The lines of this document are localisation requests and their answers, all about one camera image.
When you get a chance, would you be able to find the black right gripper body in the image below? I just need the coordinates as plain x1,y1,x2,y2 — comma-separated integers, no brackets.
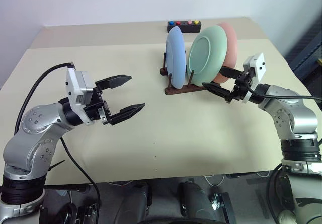
226,72,253,104

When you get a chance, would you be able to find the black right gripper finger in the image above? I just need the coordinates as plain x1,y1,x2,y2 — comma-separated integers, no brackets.
202,82,233,101
219,66,244,80

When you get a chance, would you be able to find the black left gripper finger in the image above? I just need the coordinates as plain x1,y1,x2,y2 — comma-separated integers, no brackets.
110,103,146,126
95,74,132,90

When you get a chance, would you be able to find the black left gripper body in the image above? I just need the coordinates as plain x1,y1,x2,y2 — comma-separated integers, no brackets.
85,83,113,126

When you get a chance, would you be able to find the red plate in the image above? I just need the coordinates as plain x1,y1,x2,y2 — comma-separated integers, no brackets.
212,22,238,84

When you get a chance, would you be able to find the green plate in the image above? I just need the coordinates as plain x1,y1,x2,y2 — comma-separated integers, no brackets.
188,25,228,87

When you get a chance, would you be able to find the blue plate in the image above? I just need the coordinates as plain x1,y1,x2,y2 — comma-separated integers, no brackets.
165,26,187,89

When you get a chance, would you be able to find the brown wooden dish rack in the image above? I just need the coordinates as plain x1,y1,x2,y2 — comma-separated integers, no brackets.
160,51,227,95

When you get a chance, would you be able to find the black button box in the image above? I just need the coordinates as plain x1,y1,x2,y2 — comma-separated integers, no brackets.
167,20,202,33

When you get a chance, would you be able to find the dark striped panel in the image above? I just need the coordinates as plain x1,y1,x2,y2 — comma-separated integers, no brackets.
285,22,322,84

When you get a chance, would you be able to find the dark rounded shape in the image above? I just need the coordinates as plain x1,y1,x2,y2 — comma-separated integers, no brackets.
113,181,152,224
178,181,217,224

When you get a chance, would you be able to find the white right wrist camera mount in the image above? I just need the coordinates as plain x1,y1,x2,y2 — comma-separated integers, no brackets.
242,52,266,103

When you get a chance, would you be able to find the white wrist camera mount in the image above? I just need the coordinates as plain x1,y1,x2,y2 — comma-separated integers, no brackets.
242,52,266,103
65,68,97,125

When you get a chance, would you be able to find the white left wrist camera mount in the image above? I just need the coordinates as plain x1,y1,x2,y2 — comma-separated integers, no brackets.
65,68,97,125

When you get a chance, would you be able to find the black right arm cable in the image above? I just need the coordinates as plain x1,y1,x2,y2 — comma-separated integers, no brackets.
245,79,322,101

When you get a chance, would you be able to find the white thin wire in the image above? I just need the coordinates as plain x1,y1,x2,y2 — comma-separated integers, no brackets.
203,175,226,187

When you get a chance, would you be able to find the black metal caster bracket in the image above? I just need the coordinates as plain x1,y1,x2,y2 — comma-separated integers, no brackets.
212,192,237,224

